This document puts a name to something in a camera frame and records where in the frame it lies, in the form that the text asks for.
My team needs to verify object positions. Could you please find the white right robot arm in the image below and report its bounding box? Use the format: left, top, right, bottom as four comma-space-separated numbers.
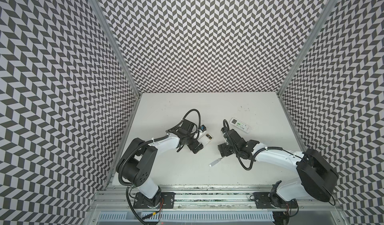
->
218, 127, 339, 208

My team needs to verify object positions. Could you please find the white remote with display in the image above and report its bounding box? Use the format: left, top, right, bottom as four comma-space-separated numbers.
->
229, 118, 252, 134

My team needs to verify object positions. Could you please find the aluminium right corner post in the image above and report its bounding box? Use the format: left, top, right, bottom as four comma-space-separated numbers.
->
277, 0, 338, 98

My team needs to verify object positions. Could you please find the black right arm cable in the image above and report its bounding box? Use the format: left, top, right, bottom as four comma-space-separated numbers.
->
222, 119, 290, 171

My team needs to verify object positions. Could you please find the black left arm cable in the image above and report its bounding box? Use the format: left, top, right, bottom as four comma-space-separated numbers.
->
166, 108, 202, 142

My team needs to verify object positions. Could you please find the aluminium corner post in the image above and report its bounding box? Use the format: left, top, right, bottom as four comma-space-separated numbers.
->
88, 0, 140, 97
277, 0, 338, 98

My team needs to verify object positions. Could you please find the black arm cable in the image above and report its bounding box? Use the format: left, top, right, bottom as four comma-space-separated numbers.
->
166, 108, 202, 142
222, 119, 290, 171

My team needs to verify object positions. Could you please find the white remote with batteries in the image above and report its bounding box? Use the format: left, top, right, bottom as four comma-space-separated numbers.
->
198, 133, 214, 146

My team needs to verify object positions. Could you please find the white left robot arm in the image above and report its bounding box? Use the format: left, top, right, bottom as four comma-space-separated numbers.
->
116, 119, 207, 208

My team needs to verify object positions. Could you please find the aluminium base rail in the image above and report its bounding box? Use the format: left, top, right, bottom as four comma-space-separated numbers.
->
83, 186, 349, 225

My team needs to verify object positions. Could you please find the aluminium left corner post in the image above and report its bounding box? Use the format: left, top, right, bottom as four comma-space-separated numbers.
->
88, 0, 140, 97

